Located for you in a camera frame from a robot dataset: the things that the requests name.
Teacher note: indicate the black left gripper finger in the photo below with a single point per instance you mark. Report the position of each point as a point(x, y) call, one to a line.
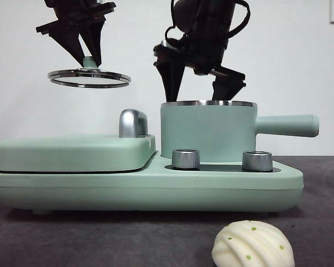
point(93, 39)
point(69, 44)

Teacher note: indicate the glass pot lid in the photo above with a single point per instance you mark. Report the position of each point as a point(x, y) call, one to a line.
point(89, 62)

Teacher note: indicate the mint green breakfast machine base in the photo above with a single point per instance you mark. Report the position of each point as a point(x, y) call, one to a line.
point(156, 192)

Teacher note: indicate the silver control knob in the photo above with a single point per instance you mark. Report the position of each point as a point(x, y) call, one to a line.
point(257, 162)
point(185, 160)

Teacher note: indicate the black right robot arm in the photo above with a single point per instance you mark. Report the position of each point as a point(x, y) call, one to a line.
point(208, 33)

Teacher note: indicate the pleated bun with green dots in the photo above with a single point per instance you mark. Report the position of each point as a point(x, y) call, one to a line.
point(250, 247)

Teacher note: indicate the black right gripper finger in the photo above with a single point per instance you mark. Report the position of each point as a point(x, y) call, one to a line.
point(171, 80)
point(225, 89)

